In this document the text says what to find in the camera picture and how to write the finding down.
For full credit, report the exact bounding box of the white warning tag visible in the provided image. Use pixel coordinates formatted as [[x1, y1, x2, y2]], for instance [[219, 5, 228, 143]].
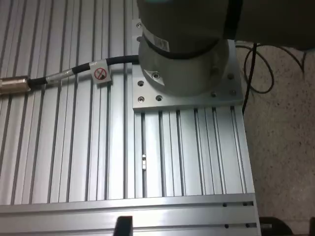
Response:
[[90, 59, 113, 87]]

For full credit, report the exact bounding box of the aluminium robot mounting plate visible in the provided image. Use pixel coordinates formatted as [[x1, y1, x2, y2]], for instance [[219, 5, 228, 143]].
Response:
[[131, 18, 244, 110]]

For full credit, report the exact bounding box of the slotted aluminium robot stand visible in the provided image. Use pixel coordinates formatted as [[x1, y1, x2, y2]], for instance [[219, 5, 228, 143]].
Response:
[[0, 0, 261, 236]]

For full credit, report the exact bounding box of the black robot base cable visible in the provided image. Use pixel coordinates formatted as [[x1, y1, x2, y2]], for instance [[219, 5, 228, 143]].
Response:
[[27, 55, 141, 86]]

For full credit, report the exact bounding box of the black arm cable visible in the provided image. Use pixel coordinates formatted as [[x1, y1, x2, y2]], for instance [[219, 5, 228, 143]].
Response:
[[241, 43, 259, 116]]

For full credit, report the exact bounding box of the thin black floor cable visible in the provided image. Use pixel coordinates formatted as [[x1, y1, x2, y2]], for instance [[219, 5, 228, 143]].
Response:
[[235, 40, 308, 94]]

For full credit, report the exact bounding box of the metal cable connector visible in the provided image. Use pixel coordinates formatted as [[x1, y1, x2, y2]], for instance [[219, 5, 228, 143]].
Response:
[[0, 75, 32, 95]]

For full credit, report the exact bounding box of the black stand foot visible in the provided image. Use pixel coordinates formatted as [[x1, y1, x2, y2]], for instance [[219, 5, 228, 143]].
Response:
[[258, 216, 293, 236]]

